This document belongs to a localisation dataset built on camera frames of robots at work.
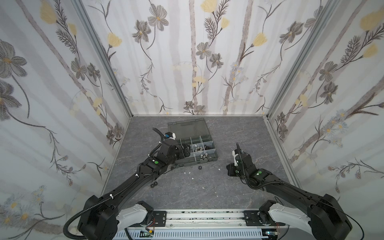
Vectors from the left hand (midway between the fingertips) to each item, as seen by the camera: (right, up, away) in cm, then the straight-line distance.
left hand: (183, 144), depth 81 cm
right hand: (+23, -12, +4) cm, 26 cm away
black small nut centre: (+10, -16, +12) cm, 22 cm away
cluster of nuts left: (-17, -23, +4) cm, 29 cm away
